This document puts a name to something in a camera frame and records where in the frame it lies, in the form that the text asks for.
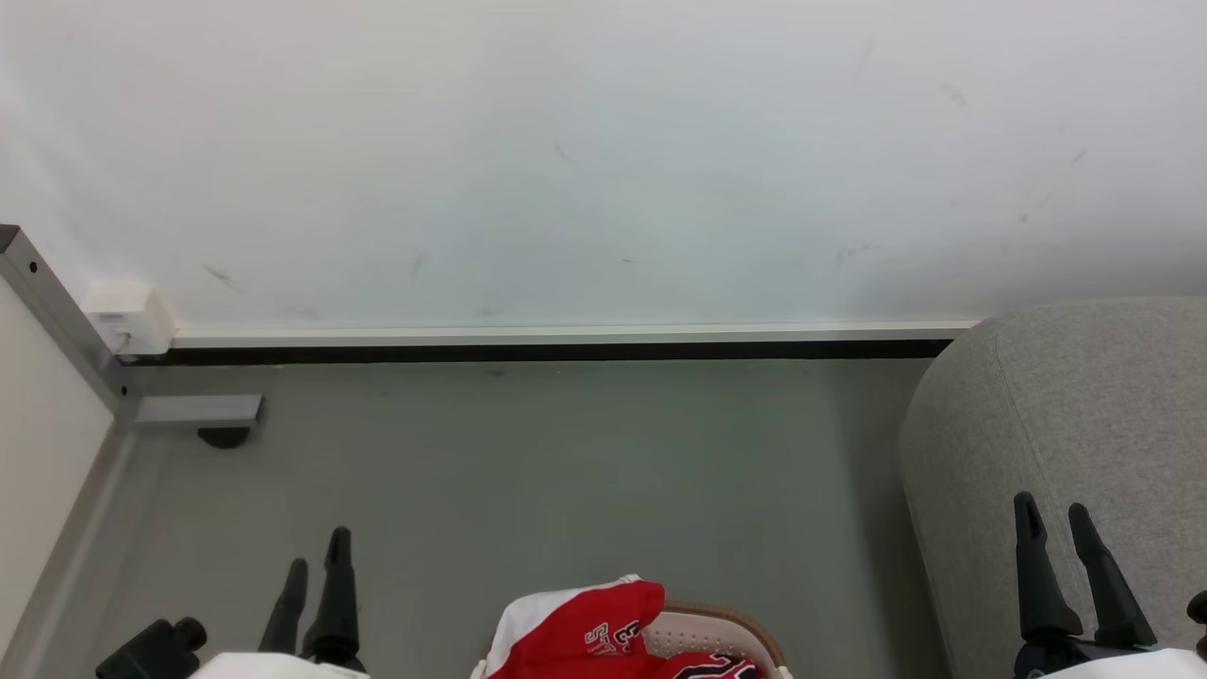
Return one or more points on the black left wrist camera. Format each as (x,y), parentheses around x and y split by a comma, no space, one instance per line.
(151,651)

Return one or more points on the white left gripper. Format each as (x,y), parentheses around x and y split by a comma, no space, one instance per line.
(273,668)

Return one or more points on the beige board panel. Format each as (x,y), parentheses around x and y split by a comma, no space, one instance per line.
(42,443)

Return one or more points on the beige laundry basket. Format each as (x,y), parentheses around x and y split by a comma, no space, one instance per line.
(702,632)

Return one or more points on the black levelling foot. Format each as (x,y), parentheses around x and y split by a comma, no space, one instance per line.
(224,437)

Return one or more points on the red and white jersey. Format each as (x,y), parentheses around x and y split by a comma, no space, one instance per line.
(575,627)

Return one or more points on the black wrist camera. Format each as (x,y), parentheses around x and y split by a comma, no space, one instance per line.
(151,651)
(1199,618)

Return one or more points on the white wall box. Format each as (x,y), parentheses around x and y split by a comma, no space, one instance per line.
(127,316)

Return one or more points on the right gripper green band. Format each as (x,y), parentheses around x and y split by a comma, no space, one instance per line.
(1113,664)

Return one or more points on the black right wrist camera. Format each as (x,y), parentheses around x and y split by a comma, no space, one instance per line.
(1199,618)

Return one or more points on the red garment with black print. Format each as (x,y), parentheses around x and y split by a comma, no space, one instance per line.
(707,668)

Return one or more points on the grey fabric sofa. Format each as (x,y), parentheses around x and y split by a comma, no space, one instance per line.
(1066,415)

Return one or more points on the white baseboard trim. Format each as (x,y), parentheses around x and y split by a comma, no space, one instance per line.
(566,334)

